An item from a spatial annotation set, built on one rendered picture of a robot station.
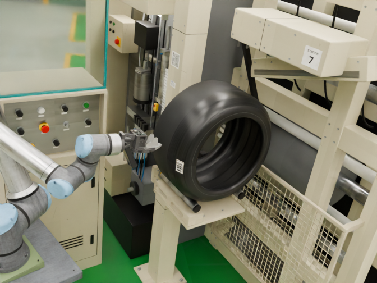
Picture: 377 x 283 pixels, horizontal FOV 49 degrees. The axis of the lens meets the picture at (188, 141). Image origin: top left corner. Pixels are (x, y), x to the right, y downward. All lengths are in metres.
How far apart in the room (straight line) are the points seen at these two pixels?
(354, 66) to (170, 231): 1.46
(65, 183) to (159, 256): 1.23
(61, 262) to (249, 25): 1.45
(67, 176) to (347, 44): 1.22
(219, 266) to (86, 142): 1.72
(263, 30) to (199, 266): 1.76
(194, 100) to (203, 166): 0.54
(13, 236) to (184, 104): 0.96
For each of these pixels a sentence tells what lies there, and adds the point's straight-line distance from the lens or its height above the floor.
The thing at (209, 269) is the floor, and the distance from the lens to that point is 3.06.
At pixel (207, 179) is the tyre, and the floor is 0.91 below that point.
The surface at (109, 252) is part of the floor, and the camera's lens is 3.10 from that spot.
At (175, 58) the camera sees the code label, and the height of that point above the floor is 1.51.
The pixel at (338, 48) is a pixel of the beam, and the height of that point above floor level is 1.76.
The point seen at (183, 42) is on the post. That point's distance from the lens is 2.06.
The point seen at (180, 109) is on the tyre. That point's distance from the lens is 1.88.
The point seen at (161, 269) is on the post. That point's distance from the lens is 2.82.
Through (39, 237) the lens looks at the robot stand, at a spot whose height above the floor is 0.60.
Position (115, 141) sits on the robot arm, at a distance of 1.70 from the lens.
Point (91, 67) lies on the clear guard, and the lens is 2.27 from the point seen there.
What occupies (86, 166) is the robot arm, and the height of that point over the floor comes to 1.21.
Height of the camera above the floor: 2.12
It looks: 27 degrees down
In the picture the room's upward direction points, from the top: 8 degrees clockwise
